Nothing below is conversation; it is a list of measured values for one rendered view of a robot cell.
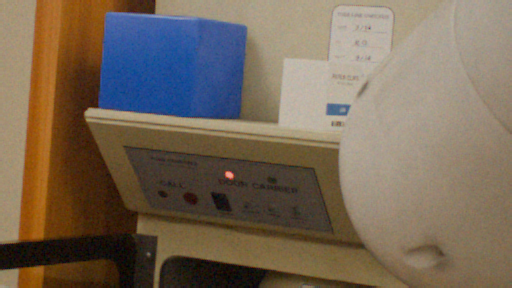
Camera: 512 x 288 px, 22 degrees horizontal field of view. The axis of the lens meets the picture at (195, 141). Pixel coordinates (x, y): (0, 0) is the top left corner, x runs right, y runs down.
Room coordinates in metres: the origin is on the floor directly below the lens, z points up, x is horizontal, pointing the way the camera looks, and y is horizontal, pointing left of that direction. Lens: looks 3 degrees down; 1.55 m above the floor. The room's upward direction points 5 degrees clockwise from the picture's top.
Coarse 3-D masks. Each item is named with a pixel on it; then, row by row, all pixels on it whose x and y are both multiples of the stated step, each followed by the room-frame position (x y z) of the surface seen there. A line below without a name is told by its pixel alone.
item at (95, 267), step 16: (16, 240) 1.15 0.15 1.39; (32, 240) 1.16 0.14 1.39; (0, 272) 1.13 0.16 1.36; (16, 272) 1.15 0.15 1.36; (32, 272) 1.17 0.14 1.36; (48, 272) 1.18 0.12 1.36; (64, 272) 1.20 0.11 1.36; (80, 272) 1.22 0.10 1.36; (96, 272) 1.24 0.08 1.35; (112, 272) 1.26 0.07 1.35
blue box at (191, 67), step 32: (128, 32) 1.20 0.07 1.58; (160, 32) 1.18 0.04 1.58; (192, 32) 1.17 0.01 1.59; (224, 32) 1.21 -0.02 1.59; (128, 64) 1.20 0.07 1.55; (160, 64) 1.18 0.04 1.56; (192, 64) 1.17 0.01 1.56; (224, 64) 1.21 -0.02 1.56; (128, 96) 1.20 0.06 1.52; (160, 96) 1.18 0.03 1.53; (192, 96) 1.17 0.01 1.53; (224, 96) 1.22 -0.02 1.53
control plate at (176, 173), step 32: (160, 160) 1.20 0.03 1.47; (192, 160) 1.18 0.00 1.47; (224, 160) 1.17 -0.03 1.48; (192, 192) 1.22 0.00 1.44; (224, 192) 1.20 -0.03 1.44; (256, 192) 1.18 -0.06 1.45; (288, 192) 1.16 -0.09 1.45; (320, 192) 1.14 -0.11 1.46; (288, 224) 1.19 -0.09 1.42; (320, 224) 1.17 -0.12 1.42
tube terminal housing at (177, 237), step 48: (192, 0) 1.29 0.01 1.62; (240, 0) 1.27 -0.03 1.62; (288, 0) 1.24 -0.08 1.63; (336, 0) 1.22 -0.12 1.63; (384, 0) 1.20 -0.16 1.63; (432, 0) 1.18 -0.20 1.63; (288, 48) 1.24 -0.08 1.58; (192, 240) 1.28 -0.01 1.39; (240, 240) 1.26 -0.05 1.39; (288, 240) 1.23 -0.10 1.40; (336, 240) 1.21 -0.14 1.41
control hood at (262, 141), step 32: (96, 128) 1.21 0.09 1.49; (128, 128) 1.19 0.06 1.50; (160, 128) 1.17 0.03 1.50; (192, 128) 1.16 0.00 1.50; (224, 128) 1.14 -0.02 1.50; (256, 128) 1.13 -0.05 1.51; (288, 128) 1.12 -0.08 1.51; (128, 160) 1.23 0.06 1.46; (256, 160) 1.15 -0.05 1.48; (288, 160) 1.13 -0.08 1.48; (320, 160) 1.11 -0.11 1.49; (128, 192) 1.26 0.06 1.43; (256, 224) 1.22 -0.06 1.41; (352, 224) 1.16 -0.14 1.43
